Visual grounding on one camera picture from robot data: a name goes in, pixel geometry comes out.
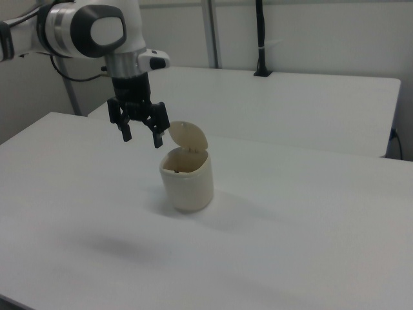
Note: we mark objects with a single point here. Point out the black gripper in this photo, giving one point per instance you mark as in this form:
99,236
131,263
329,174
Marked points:
132,93

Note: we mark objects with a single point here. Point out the cream lidded trash bin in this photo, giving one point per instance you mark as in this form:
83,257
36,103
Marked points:
190,184

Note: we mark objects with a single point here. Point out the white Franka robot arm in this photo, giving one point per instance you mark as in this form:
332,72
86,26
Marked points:
84,29

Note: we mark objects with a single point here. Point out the white side table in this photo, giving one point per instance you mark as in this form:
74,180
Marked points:
274,109

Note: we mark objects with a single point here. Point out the grey metal partition post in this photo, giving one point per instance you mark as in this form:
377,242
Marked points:
71,90
212,32

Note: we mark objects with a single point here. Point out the black camera stand pole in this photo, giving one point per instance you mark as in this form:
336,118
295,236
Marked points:
260,42

